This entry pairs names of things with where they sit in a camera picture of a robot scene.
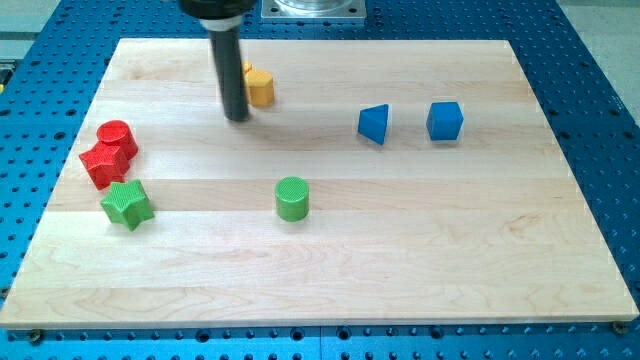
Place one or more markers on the yellow hexagon block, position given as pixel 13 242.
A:
pixel 260 86

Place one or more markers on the black robot arm end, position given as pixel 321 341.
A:
pixel 217 15

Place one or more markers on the light wooden board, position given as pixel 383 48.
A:
pixel 490 228

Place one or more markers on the green cylinder block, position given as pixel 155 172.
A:
pixel 292 198

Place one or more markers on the blue triangular prism block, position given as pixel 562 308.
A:
pixel 373 122

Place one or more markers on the blue cube block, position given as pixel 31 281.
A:
pixel 444 121

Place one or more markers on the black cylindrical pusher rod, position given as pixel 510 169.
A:
pixel 229 70

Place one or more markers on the green star block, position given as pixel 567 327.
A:
pixel 127 204

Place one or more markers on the red cylinder block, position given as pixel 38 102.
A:
pixel 118 133

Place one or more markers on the red star block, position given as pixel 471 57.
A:
pixel 105 164

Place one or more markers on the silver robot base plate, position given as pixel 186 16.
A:
pixel 313 9

